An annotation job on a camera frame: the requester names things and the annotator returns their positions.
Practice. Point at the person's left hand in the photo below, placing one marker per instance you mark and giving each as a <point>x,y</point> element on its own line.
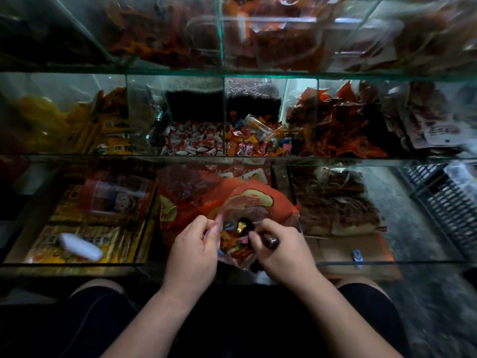
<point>190,253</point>

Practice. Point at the person's right hand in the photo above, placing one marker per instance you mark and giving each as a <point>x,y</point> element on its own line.
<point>287,257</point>

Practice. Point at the person's right thumb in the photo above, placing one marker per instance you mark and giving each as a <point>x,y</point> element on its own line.
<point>257,245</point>

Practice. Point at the person's left thumb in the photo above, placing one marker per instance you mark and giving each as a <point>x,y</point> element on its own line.
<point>215,236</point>

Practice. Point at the dark metal scoop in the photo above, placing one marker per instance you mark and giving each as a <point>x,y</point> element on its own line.
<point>246,225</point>

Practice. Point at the clear plastic bag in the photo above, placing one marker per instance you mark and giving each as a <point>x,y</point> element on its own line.
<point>257,208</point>

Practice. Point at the person's left forearm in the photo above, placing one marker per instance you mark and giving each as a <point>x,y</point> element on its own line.
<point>156,324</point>

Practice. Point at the person's right forearm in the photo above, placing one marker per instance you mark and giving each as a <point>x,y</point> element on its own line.
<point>335,320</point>

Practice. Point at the mixed candies in clear bag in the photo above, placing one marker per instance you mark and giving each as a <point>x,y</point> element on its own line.
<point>236,246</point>

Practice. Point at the red printed plastic bag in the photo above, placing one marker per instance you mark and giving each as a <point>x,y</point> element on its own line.
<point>182,197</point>

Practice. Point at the person's black shorts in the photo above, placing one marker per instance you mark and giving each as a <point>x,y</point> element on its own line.
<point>242,324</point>

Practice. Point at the pile of brown dried snacks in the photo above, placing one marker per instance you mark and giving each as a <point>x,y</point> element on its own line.
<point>331,201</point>

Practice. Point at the pile of colourful wrapped candies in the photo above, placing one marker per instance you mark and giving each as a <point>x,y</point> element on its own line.
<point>238,145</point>

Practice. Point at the pile of red-white wrapped candies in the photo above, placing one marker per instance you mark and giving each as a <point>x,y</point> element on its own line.
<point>193,139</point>

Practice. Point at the small blue lighter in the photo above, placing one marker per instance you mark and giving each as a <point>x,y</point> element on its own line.
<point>357,256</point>

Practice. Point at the clear plastic jar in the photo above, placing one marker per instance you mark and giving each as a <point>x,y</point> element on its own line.
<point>115,197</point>

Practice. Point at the brown cardboard sheet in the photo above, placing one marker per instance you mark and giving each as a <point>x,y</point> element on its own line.
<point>372,253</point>

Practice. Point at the clear plastic scoop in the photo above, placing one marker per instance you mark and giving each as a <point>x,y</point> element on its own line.
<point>259,126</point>

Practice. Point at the white plastic scoop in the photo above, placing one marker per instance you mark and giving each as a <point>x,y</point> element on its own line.
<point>82,246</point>

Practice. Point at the heap of dark seeds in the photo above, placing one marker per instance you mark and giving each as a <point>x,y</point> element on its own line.
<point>193,104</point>
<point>253,98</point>

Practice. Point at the stack of yellow snack boxes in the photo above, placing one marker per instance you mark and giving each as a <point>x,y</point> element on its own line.
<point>74,219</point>

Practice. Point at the pile of crinkled red packets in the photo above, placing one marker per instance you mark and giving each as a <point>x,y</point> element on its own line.
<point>335,126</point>

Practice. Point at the glass display case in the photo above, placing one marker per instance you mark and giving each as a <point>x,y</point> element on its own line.
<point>261,74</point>

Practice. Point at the pile of yellow snack packets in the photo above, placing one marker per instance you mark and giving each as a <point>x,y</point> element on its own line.
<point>78,126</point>

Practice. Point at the black plastic crate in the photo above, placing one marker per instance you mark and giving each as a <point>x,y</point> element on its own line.
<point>443,205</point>

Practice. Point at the pile of red-orange snack packets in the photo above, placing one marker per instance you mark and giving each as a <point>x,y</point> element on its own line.
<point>261,40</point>

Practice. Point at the pile of white-labelled brown packets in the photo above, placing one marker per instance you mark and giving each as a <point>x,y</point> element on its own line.
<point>428,119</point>

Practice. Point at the pile of brown snack packets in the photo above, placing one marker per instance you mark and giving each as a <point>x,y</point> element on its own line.
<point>428,37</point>

